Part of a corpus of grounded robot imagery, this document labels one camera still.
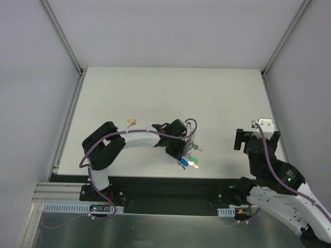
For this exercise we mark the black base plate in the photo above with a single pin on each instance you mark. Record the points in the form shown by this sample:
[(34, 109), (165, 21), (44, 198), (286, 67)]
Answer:
[(159, 196)]

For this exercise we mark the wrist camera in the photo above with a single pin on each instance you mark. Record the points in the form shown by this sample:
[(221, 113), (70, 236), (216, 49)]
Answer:
[(190, 132), (266, 125)]

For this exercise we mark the green tagged key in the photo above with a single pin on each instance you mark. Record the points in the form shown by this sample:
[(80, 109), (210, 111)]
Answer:
[(193, 162)]

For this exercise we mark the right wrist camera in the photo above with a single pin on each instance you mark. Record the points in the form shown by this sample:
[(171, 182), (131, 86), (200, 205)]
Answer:
[(266, 125)]

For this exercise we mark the white cable duct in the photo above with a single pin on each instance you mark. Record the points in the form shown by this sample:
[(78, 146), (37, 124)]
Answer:
[(226, 212), (81, 208)]

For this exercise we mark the left aluminium rail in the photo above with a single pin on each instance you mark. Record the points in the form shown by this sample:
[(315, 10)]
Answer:
[(57, 152)]

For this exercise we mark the blue tagged key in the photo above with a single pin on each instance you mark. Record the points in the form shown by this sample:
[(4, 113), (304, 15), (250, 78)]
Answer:
[(183, 163)]

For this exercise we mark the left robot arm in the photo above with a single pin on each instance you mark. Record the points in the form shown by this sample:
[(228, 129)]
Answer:
[(103, 146)]

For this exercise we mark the right aluminium rail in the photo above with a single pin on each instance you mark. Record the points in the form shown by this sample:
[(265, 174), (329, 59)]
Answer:
[(273, 110)]

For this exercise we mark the aluminium rail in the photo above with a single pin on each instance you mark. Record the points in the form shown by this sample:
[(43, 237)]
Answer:
[(57, 152), (273, 110)]

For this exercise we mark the left white cable duct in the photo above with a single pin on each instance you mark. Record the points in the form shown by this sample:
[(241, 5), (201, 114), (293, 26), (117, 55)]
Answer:
[(81, 208)]

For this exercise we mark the left aluminium frame post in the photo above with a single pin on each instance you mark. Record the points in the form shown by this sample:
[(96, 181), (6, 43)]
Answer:
[(61, 35)]

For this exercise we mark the key holder with red handle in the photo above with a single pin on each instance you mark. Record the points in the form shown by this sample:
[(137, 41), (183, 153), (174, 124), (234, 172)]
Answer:
[(187, 152)]

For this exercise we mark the yellow tagged key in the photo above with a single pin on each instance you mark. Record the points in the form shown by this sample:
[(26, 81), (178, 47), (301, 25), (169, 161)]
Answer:
[(131, 122)]

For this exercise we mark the right white cable duct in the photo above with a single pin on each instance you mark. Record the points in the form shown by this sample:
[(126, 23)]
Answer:
[(226, 212)]

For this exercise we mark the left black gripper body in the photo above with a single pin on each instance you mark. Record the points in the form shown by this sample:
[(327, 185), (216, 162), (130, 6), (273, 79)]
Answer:
[(179, 139)]

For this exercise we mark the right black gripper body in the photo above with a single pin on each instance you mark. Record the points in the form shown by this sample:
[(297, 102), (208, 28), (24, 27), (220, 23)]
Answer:
[(250, 133)]

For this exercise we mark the aluminium frame post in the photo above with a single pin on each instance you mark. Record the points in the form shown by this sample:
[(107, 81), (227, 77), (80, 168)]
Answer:
[(287, 35), (61, 35)]

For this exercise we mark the right aluminium frame post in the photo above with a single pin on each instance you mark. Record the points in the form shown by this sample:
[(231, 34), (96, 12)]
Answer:
[(287, 35)]

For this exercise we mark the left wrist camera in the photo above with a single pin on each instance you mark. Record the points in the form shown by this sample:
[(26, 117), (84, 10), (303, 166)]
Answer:
[(190, 132)]

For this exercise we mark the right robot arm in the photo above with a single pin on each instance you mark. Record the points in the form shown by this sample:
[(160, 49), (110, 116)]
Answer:
[(279, 189)]

